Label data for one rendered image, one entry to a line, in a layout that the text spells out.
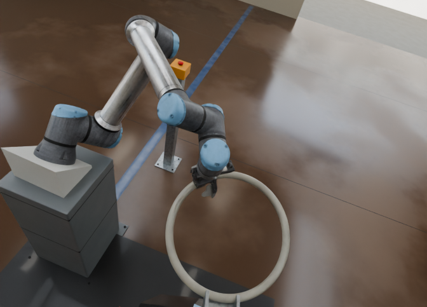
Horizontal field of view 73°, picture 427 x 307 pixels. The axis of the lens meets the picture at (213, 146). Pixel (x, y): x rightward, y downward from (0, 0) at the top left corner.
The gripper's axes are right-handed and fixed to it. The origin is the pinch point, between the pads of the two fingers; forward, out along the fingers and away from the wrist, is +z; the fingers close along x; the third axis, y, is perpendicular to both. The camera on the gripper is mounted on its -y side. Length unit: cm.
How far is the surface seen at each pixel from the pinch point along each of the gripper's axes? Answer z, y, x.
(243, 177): -5.4, -13.6, 5.0
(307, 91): 222, -235, -120
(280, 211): -5.4, -22.4, 22.8
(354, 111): 212, -280, -65
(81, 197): 34, 56, -19
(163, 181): 143, 8, -40
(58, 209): 30, 66, -16
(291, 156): 168, -134, -27
